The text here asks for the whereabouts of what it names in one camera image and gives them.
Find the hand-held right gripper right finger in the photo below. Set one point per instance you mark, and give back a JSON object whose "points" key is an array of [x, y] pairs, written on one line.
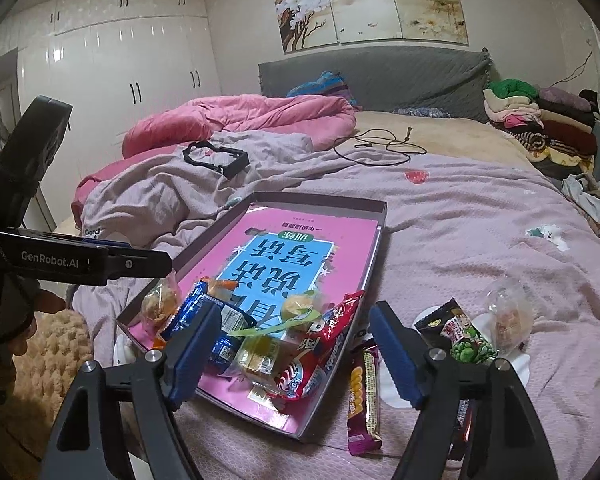
{"points": [[395, 360]]}

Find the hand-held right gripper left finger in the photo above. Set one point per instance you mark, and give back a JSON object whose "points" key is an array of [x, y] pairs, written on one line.
{"points": [[192, 360]]}

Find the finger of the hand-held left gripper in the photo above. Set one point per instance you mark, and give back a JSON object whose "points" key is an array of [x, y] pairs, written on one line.
{"points": [[105, 244], [135, 263]]}

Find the clear packet with brown snack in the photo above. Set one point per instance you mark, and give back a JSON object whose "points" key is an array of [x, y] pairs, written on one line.
{"points": [[157, 305]]}

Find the purple yellow snack bar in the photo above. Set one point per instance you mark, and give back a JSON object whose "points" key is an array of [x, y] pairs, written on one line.
{"points": [[365, 400]]}

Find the blue cookie packet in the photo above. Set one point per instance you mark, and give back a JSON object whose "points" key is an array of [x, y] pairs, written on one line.
{"points": [[192, 310]]}

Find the black green snack packet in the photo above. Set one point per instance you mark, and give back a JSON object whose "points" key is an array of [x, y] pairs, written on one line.
{"points": [[455, 332]]}

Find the clear green label biscuit packet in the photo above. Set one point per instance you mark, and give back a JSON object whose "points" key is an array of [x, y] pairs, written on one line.
{"points": [[260, 357]]}

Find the long red snack packet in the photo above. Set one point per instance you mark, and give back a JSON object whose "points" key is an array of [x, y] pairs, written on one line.
{"points": [[325, 355]]}

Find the clear yellow snack packet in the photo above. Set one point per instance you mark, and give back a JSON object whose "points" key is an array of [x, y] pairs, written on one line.
{"points": [[297, 305]]}

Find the clear packet with brown cake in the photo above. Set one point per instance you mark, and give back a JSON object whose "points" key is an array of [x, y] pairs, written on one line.
{"points": [[510, 322]]}

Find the pink shallow cardboard box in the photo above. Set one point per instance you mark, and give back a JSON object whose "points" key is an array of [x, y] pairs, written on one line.
{"points": [[350, 240]]}

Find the person's left hand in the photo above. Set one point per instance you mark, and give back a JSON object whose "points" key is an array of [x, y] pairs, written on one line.
{"points": [[47, 302]]}

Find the red black snack packet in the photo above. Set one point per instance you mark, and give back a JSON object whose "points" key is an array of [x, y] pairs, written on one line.
{"points": [[464, 412]]}

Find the beige plush cushion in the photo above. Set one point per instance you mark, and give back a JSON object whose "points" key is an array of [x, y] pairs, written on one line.
{"points": [[55, 360]]}

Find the white glossy wardrobe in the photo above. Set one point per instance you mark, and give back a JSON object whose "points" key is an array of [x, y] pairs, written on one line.
{"points": [[120, 70]]}

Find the pink duvet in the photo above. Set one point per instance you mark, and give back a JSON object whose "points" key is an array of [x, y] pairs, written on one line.
{"points": [[260, 115]]}

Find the beige bedsheet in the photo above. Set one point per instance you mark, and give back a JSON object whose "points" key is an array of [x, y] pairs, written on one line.
{"points": [[455, 132]]}

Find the blue patterned cloth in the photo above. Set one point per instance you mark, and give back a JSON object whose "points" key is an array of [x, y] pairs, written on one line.
{"points": [[420, 112]]}

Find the white grey cloth pile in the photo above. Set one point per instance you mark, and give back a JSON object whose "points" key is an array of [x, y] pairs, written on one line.
{"points": [[587, 195]]}

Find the blue striped cloth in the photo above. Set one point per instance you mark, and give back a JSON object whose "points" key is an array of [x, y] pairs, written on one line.
{"points": [[325, 85]]}

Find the grey quilted headboard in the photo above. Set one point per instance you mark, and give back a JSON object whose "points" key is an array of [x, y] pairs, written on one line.
{"points": [[405, 80]]}

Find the stack of folded clothes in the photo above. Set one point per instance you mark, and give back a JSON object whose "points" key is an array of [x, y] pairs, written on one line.
{"points": [[555, 125]]}

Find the tree wall painting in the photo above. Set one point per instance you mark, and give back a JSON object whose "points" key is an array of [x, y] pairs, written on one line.
{"points": [[370, 5]]}

